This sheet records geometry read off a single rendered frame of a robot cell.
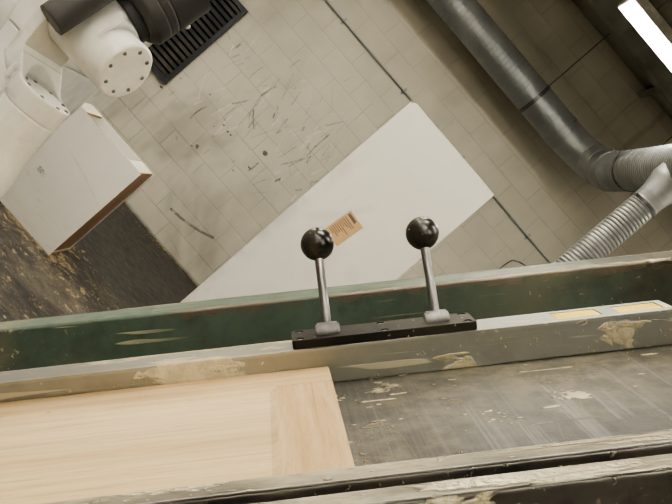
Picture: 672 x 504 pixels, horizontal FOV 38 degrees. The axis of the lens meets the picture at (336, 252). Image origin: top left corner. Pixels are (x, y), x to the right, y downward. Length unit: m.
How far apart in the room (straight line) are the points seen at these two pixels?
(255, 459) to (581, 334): 0.43
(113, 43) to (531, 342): 0.54
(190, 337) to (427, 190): 3.29
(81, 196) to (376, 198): 2.03
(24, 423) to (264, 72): 8.05
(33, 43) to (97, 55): 0.09
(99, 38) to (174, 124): 7.98
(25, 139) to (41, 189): 4.83
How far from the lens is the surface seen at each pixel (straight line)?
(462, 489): 0.56
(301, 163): 8.87
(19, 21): 3.17
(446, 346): 1.05
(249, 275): 4.50
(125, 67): 1.01
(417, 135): 4.49
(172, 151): 8.98
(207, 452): 0.83
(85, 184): 5.81
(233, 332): 1.27
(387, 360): 1.04
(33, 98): 1.04
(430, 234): 1.08
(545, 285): 1.31
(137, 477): 0.80
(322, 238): 1.07
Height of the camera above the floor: 1.47
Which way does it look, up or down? 2 degrees down
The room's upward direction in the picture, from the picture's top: 49 degrees clockwise
